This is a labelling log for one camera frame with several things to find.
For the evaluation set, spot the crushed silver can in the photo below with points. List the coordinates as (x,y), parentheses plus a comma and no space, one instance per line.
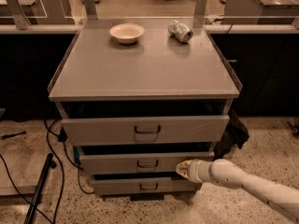
(180,31)

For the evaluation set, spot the grey background desk right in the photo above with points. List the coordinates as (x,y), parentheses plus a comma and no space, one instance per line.
(260,11)

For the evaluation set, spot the white ceramic bowl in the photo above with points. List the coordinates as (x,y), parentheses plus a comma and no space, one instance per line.
(127,33)

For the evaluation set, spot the yellow foam-covered gripper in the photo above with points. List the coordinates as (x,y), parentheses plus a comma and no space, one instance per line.
(193,171)

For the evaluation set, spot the black metal pole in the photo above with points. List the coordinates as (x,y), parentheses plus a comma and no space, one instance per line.
(38,191)

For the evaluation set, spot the grey drawer cabinet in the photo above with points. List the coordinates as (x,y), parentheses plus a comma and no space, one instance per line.
(155,77)

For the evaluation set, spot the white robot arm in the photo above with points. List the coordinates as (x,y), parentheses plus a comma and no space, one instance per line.
(283,199)

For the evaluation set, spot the grey background desk left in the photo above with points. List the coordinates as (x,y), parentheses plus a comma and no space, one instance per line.
(40,12)

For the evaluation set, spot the grey top drawer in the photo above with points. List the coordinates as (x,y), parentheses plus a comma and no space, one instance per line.
(145,130)

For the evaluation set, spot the grey background desk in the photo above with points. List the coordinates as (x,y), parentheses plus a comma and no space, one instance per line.
(40,12)
(260,11)

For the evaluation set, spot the dark cloth behind cabinet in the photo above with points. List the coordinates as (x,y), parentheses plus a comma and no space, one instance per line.
(235,133)

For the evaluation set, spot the black tool on floor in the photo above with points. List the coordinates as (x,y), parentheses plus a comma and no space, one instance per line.
(6,136)

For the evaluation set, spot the grey bottom drawer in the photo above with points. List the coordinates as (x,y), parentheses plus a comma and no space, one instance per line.
(140,183)

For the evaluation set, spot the grey drawer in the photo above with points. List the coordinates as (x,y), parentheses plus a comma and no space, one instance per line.
(145,130)
(144,158)
(140,183)

